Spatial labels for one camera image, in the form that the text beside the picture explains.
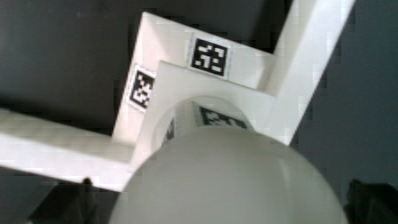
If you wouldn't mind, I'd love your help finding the gripper right finger with grey tip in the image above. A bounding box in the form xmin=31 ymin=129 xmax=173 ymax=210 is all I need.
xmin=344 ymin=180 xmax=398 ymax=224

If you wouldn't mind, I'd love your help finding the gripper left finger with black tip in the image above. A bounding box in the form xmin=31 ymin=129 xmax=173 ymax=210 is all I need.
xmin=28 ymin=178 xmax=97 ymax=224

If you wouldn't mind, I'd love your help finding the white lamp bulb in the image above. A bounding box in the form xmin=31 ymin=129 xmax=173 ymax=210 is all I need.
xmin=108 ymin=97 xmax=348 ymax=224

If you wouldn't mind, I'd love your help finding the white lamp base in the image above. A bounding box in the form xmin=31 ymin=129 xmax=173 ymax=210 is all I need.
xmin=110 ymin=11 xmax=278 ymax=168

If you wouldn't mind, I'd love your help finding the white front fence rail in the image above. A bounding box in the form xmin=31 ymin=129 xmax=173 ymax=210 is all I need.
xmin=0 ymin=109 xmax=133 ymax=191

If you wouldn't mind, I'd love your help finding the white fence rail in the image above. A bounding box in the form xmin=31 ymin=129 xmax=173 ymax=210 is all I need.
xmin=0 ymin=109 xmax=133 ymax=191
xmin=264 ymin=0 xmax=355 ymax=144

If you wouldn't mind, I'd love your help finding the white right fence rail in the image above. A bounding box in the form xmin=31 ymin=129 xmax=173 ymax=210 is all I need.
xmin=264 ymin=0 xmax=355 ymax=144

